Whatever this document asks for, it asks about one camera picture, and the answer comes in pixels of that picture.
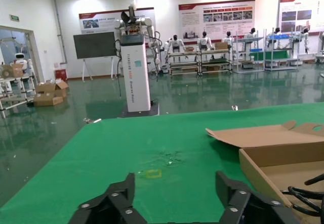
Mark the open cardboard box on floor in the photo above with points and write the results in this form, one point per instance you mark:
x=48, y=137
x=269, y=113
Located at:
x=51, y=90

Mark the white tube frame rack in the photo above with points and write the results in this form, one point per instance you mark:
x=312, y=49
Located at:
x=15, y=92

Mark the white metal shelf rack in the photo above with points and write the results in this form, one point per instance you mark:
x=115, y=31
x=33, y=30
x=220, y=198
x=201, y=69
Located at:
x=249, y=64
x=283, y=62

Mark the green table cloth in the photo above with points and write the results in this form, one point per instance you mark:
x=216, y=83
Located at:
x=114, y=153

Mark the white humanoid robot black head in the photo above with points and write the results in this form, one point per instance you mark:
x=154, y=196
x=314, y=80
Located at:
x=228, y=39
x=251, y=35
x=305, y=35
x=174, y=44
x=276, y=33
x=205, y=42

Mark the crinkled clear tape patch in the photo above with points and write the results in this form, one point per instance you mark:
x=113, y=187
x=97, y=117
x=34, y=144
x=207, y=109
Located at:
x=169, y=158

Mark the small white round-head robot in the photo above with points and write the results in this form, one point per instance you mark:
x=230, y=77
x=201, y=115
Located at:
x=19, y=59

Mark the green exit sign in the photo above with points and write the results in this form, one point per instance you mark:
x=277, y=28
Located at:
x=14, y=18

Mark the metal cloth clip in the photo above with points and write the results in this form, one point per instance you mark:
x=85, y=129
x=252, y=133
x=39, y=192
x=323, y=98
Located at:
x=234, y=107
x=92, y=121

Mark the yellow tape rectangle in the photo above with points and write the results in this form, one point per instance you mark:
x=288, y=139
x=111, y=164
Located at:
x=154, y=177

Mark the grey wall pipe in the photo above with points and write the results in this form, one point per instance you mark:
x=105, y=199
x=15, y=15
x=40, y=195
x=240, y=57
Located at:
x=60, y=32

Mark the red-trimmed wall poster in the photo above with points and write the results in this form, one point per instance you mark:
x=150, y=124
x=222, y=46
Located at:
x=101, y=21
x=291, y=9
x=192, y=19

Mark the dark display screen on stand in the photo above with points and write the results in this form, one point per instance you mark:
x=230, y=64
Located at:
x=93, y=44

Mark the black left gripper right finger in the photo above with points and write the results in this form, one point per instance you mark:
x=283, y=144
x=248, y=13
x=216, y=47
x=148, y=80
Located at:
x=250, y=208

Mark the red box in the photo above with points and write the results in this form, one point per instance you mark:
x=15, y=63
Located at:
x=60, y=74

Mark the flat cardboard box on floor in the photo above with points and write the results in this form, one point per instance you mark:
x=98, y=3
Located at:
x=46, y=100

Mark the cardboard box with torn rim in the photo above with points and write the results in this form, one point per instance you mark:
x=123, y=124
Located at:
x=278, y=155

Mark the roller workbench rack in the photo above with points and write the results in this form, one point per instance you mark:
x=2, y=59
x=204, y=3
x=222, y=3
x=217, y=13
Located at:
x=215, y=62
x=183, y=62

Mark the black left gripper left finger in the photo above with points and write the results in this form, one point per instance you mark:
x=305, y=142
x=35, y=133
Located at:
x=111, y=208

